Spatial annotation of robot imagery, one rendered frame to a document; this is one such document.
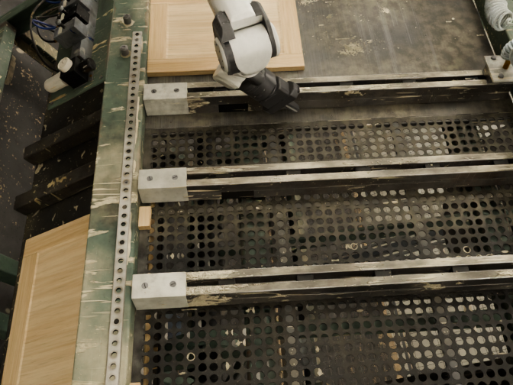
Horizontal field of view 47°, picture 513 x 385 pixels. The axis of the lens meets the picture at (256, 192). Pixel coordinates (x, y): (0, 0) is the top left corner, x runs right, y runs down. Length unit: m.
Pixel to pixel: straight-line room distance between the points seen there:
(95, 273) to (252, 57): 0.63
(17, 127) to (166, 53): 0.99
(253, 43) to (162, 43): 0.70
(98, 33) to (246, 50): 0.83
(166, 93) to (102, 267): 0.55
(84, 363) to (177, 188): 0.48
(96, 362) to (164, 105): 0.75
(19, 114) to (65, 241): 0.90
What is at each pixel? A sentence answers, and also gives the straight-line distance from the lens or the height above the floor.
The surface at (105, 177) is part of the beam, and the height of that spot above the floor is 0.83.
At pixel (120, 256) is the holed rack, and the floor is 0.88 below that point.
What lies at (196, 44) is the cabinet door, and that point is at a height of 1.02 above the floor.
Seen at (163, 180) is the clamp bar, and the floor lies 0.98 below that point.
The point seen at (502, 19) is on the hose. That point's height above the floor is 1.88.
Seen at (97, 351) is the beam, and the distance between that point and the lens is 1.39.
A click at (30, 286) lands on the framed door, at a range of 2.03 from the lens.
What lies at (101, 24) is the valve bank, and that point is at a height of 0.76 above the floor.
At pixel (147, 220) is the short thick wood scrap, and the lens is 1.54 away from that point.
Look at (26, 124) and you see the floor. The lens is 2.75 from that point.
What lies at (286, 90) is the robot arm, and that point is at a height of 1.30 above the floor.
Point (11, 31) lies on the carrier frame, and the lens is 2.67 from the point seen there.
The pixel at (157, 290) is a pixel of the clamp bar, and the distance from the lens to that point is 1.39.
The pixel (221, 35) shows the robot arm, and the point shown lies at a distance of 1.28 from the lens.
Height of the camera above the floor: 1.78
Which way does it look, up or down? 24 degrees down
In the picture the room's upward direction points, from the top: 70 degrees clockwise
